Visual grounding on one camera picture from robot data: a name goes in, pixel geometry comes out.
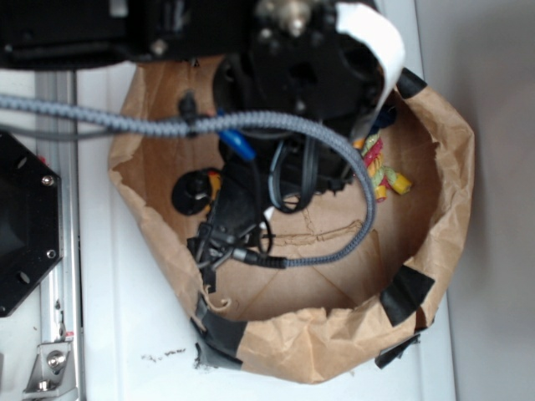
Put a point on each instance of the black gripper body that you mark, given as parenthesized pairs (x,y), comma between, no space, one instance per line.
(302,82)

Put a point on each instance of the aluminium rail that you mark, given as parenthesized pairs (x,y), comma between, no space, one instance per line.
(59,291)

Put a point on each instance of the multicolour rope toy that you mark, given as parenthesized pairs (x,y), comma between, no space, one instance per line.
(382,177)

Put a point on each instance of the metal corner bracket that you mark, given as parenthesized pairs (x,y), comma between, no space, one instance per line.
(53,374)

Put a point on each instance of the yellow rubber duck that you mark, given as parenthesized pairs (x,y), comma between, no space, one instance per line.
(215,181)

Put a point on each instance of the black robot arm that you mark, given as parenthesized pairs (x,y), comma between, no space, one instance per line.
(67,35)

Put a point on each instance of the black octagonal mount plate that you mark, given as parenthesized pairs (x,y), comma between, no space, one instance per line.
(30,222)

